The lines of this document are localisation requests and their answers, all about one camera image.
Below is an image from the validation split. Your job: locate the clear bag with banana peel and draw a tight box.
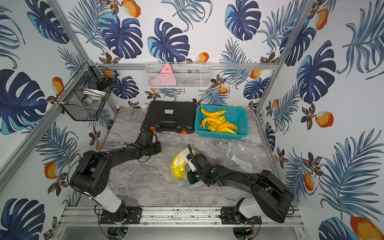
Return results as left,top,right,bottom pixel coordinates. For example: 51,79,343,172
171,148,197,188

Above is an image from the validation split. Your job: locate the white wire shelf basket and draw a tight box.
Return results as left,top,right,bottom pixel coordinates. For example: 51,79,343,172
145,62,212,88

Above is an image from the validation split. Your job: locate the green-yellow banana bunch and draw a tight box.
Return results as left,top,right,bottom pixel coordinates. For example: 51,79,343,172
171,148,197,179

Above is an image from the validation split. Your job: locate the yellow banana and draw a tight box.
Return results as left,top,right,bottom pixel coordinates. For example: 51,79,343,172
218,128,237,135

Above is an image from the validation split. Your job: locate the teal plastic basket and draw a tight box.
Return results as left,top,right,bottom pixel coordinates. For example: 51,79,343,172
195,105,249,140

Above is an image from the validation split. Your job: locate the pink triangular object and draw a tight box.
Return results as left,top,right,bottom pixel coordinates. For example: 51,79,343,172
152,63,177,87

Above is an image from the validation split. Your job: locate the aluminium front rail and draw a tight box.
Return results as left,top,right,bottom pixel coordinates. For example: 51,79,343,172
59,207,304,228

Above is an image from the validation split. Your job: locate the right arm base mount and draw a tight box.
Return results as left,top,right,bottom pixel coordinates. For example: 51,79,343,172
219,198,262,226

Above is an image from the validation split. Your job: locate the black plastic tool case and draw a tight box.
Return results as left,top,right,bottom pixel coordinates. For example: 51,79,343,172
144,101,197,135

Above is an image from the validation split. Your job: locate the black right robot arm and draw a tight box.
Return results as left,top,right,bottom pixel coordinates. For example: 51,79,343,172
187,154,294,224

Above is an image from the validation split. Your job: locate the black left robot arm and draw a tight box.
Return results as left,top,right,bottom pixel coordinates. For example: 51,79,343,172
70,131,162,218

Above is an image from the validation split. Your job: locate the black wire basket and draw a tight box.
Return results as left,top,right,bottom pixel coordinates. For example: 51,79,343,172
55,62,119,122

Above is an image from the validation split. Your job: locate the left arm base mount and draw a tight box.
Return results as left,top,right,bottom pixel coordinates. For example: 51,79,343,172
99,207,143,225

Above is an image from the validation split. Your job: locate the orange-yellow banana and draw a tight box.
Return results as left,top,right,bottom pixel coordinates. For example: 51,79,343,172
201,105,226,117

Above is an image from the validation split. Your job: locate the clear zip-top bag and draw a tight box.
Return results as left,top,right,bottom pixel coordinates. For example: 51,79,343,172
213,140,264,174

